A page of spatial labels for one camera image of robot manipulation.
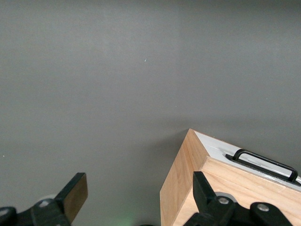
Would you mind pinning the light wooden drawer cabinet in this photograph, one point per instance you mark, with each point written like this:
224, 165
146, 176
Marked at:
178, 179

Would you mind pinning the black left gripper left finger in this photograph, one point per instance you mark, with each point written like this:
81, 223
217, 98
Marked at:
70, 197

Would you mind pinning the wooden drawer with white front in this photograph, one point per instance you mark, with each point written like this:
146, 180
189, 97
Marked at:
211, 147

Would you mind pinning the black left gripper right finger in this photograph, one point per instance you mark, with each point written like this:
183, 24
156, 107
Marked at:
204, 195

